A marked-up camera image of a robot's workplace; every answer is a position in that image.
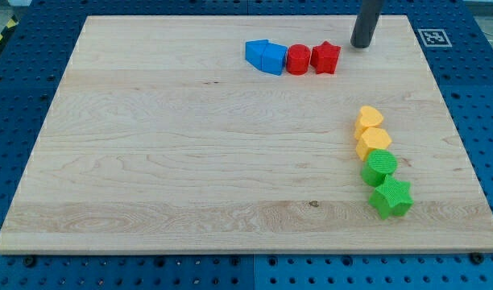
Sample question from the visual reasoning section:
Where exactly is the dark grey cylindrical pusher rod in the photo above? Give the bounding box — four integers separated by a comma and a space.
350, 0, 384, 48

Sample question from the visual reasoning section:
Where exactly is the red star block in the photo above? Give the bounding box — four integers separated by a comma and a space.
310, 41, 341, 74

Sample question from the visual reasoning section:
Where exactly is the yellow heart block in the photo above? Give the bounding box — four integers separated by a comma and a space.
354, 106, 384, 140

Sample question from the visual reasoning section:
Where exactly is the green star block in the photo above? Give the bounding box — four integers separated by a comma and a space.
368, 175, 414, 220

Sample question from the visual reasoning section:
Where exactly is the white fiducial marker tag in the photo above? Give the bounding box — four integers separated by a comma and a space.
418, 28, 452, 48

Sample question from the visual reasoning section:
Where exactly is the red cylinder block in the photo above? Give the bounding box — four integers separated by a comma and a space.
286, 43, 311, 75

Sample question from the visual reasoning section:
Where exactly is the blue cube block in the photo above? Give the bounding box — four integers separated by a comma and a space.
261, 43, 288, 75

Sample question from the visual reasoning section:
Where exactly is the blue triangular block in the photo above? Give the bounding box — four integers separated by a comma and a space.
245, 39, 269, 70

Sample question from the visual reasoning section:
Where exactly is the yellow hexagon block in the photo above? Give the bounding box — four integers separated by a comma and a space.
355, 127, 392, 161

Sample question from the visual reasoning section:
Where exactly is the green cylinder block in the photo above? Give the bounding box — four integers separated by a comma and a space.
360, 149, 398, 187

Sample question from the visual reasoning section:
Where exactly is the light wooden board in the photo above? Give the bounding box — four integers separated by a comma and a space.
0, 15, 493, 255

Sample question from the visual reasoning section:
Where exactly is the yellow black hazard tape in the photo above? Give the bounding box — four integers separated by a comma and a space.
0, 15, 19, 52

